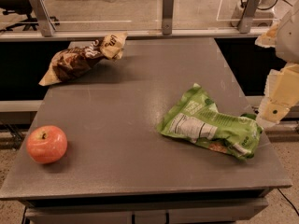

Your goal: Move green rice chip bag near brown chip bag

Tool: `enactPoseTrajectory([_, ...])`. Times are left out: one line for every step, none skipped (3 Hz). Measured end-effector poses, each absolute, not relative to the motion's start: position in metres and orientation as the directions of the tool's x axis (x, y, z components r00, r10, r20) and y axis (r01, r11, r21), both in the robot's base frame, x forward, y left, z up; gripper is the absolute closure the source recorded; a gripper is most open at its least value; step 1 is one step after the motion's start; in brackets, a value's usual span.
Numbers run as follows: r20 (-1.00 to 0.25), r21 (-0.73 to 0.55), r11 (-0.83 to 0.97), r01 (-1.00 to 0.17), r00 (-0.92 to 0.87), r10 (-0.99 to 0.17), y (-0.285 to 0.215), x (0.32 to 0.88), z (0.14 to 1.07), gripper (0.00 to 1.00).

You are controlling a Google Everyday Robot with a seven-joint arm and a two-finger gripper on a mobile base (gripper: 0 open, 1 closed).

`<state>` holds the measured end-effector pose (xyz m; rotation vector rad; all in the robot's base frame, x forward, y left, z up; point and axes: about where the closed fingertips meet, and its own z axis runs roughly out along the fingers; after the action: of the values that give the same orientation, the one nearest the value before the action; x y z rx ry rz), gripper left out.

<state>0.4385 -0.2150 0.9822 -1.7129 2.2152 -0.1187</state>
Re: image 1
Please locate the green rice chip bag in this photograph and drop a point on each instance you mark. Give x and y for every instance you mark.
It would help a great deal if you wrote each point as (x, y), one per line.
(196, 118)

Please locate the red apple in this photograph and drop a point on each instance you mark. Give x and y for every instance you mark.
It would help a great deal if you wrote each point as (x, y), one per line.
(46, 144)

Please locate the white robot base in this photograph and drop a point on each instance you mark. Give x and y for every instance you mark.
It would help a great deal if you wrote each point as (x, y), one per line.
(263, 16)

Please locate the right metal glass bracket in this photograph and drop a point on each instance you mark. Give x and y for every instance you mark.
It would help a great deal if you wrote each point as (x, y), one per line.
(246, 21)

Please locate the glass barrier panel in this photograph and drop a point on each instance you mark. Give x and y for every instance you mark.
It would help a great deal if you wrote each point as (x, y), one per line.
(143, 16)

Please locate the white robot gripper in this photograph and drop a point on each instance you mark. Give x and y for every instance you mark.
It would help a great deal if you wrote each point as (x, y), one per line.
(289, 39)

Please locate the brown chip bag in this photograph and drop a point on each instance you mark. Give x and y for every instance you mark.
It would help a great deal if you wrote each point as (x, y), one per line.
(70, 64)

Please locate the middle metal glass bracket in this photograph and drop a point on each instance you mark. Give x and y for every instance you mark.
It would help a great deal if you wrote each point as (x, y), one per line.
(167, 16)

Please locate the metal glass bracket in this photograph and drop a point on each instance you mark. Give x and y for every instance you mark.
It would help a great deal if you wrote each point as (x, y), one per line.
(167, 16)
(246, 21)
(43, 19)

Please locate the black office chair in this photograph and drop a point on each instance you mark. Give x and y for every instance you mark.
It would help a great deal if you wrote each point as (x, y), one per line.
(20, 7)

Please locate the left metal glass bracket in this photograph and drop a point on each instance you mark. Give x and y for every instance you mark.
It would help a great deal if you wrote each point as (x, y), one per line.
(43, 19)

